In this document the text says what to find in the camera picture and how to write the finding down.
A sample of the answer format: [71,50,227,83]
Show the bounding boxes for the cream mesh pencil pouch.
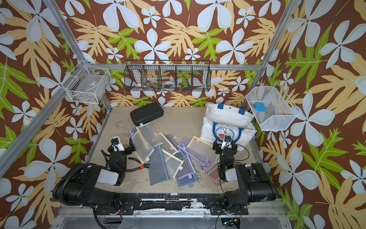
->
[132,131,154,162]

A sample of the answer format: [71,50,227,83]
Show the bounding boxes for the blue mesh pencil pouch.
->
[148,146,169,186]

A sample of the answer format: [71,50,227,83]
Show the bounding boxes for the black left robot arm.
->
[52,145,135,207]

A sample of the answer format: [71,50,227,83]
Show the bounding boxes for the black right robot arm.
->
[213,140,277,214]

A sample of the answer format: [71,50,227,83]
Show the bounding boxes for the pink mesh pouch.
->
[204,163,220,186]

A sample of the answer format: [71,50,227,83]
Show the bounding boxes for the purple mesh pouch centre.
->
[178,137,213,170]

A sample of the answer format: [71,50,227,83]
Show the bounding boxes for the purple mesh pouch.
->
[129,128,137,138]
[176,159,198,188]
[178,137,213,170]

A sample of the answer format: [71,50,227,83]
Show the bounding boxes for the purple mesh pouch left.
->
[129,128,137,138]

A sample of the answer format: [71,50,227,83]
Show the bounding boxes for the white Doraemon canvas bag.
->
[200,104,257,151]

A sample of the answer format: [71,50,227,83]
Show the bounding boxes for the purple mesh pouch bottom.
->
[176,159,198,188]

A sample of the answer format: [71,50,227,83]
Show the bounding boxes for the orange black pliers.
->
[126,157,150,173]

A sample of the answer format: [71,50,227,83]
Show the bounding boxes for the black hard zipper case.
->
[130,102,164,126]

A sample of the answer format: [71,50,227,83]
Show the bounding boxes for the small blue object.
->
[254,102,266,112]

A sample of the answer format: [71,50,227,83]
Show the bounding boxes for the white hexagonal mesh basket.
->
[246,84,300,132]

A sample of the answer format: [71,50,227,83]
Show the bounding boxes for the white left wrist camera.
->
[111,136,124,152]

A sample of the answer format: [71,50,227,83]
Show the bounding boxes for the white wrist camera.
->
[223,135,231,148]
[111,136,124,152]

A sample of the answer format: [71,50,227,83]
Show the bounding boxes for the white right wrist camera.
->
[223,135,231,148]

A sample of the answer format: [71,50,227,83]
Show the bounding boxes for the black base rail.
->
[113,193,248,216]

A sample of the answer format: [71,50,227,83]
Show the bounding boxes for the white wire basket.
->
[62,61,111,104]

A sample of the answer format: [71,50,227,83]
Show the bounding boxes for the black wire basket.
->
[124,60,212,92]

